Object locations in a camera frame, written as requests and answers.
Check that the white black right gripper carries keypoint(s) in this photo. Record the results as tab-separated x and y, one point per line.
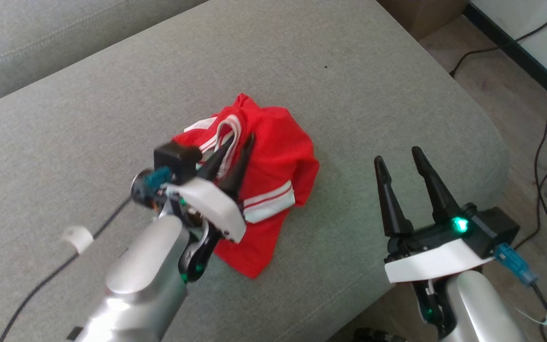
430	261

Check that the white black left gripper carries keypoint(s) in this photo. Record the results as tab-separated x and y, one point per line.
216	204

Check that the red white striped jersey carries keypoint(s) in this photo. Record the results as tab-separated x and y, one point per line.
278	156

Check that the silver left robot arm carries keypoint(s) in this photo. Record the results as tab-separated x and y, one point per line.
145	275

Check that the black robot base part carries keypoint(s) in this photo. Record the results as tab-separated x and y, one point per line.
378	336

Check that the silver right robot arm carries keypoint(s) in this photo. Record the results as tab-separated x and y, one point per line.
482	308

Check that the grey sofa chaise seat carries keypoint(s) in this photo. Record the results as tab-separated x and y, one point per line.
349	118

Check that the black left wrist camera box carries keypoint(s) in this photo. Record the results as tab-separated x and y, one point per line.
176	159

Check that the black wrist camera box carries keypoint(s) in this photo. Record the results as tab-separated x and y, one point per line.
176	159
496	230

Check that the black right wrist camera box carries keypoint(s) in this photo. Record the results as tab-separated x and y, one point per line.
496	230

